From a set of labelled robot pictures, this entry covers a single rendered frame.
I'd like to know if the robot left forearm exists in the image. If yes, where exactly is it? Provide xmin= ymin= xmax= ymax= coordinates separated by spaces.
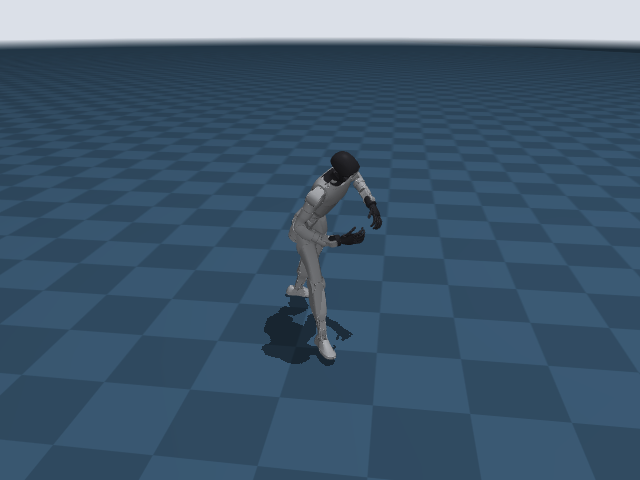
xmin=353 ymin=171 xmax=375 ymax=204

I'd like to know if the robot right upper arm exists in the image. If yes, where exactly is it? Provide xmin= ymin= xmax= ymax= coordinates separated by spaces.
xmin=294 ymin=186 xmax=326 ymax=234

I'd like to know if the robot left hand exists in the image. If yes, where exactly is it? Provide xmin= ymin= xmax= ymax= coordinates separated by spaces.
xmin=364 ymin=196 xmax=382 ymax=230

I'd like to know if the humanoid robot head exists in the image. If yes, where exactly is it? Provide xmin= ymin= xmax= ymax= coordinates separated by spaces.
xmin=321 ymin=151 xmax=360 ymax=187

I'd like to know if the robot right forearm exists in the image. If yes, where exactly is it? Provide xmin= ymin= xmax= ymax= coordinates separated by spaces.
xmin=295 ymin=225 xmax=338 ymax=248

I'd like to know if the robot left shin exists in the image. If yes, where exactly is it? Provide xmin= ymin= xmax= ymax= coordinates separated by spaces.
xmin=295 ymin=256 xmax=319 ymax=290

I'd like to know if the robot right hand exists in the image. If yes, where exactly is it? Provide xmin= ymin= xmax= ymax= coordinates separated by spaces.
xmin=328 ymin=227 xmax=365 ymax=246

